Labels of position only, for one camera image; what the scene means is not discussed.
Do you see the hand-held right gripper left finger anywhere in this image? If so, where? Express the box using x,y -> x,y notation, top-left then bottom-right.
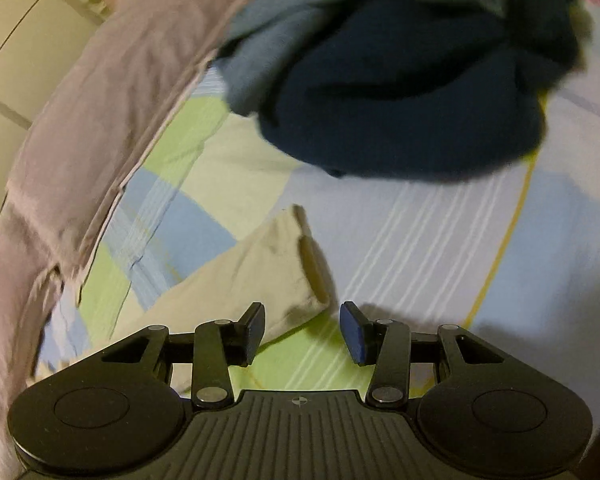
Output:
100,301 -> 267,409

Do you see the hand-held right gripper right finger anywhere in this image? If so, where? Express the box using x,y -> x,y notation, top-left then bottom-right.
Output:
339,301 -> 506,408

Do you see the cream towel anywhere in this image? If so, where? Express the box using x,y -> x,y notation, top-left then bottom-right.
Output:
115,204 -> 332,392

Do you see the dark navy garment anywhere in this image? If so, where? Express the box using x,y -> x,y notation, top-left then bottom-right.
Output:
256,0 -> 582,182

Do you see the mauve grey duvet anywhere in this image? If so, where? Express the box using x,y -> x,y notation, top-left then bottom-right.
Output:
0,0 -> 267,480

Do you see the grey-blue garment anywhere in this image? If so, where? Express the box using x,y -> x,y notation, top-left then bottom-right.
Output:
215,0 -> 597,117

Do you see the cream wardrobe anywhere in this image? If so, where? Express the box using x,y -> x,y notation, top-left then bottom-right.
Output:
0,0 -> 131,253

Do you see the checked pastel bed sheet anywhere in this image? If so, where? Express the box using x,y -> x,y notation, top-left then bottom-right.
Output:
39,0 -> 600,443

